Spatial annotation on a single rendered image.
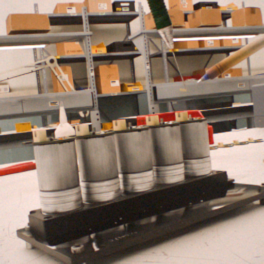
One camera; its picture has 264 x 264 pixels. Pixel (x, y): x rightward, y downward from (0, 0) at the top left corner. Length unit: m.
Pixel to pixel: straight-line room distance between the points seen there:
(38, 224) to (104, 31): 4.86
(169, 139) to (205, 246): 0.09
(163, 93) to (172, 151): 2.59
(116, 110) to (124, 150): 4.72
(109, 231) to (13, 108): 2.38
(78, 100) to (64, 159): 2.43
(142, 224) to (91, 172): 0.04
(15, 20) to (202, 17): 1.36
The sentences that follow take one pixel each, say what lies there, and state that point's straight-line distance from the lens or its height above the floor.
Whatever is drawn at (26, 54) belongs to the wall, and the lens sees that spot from 4.81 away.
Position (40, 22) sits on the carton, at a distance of 2.75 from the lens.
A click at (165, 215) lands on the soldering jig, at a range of 0.24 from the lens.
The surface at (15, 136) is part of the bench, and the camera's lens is 2.62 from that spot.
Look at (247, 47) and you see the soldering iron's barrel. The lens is 0.30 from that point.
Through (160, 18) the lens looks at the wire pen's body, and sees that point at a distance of 0.28.
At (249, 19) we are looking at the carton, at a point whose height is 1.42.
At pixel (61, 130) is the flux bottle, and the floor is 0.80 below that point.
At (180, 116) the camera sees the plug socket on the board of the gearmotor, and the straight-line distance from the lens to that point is 0.30.
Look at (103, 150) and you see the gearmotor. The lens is 0.24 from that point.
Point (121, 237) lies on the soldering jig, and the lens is 0.21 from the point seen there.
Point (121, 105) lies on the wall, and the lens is 4.99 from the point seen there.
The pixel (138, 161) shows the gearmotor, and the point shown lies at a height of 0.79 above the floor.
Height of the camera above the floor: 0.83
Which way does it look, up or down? 4 degrees down
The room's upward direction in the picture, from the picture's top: 6 degrees counter-clockwise
